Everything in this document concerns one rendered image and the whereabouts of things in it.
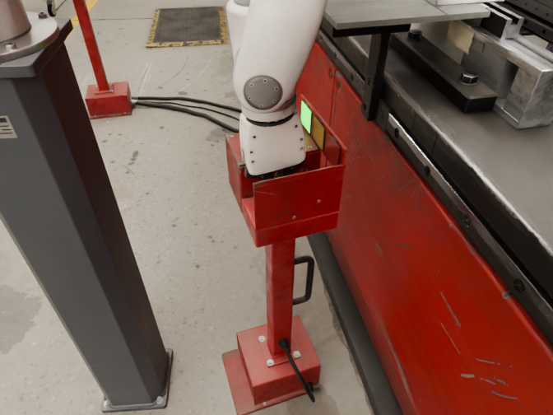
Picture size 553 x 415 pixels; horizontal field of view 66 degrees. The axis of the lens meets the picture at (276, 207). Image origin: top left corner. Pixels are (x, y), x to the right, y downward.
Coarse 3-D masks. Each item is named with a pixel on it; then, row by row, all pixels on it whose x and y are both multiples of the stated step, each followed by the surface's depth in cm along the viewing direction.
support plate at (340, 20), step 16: (336, 0) 74; (352, 0) 74; (368, 0) 74; (384, 0) 74; (400, 0) 74; (416, 0) 74; (336, 16) 68; (352, 16) 68; (368, 16) 68; (384, 16) 68; (400, 16) 68; (416, 16) 68; (432, 16) 68; (448, 16) 69; (464, 16) 69; (480, 16) 70
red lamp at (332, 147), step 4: (328, 136) 73; (328, 140) 73; (332, 140) 72; (328, 144) 74; (332, 144) 72; (336, 144) 71; (328, 148) 74; (332, 148) 72; (336, 148) 71; (328, 152) 75; (332, 152) 73; (336, 152) 72; (328, 156) 75; (332, 156) 73; (336, 156) 72; (332, 160) 74; (336, 160) 72; (332, 164) 74; (336, 164) 73
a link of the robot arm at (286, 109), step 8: (296, 96) 63; (240, 104) 63; (288, 104) 61; (248, 112) 62; (272, 112) 61; (280, 112) 61; (288, 112) 62; (256, 120) 62; (264, 120) 61; (272, 120) 61
